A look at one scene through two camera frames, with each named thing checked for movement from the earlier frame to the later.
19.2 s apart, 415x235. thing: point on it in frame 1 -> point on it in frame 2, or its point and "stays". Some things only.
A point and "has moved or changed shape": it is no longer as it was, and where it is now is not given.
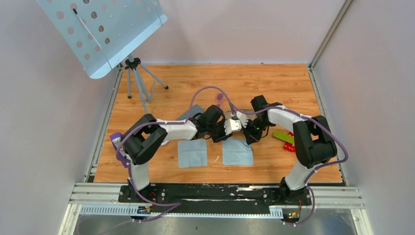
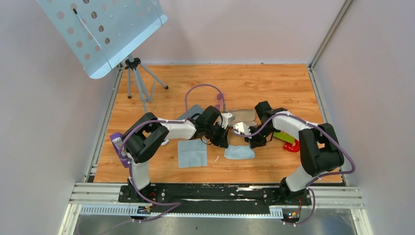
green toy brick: [284, 136] stays
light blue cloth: [237, 152] has moved or changed shape
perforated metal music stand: [102, 33] stays
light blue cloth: [192, 153] stays
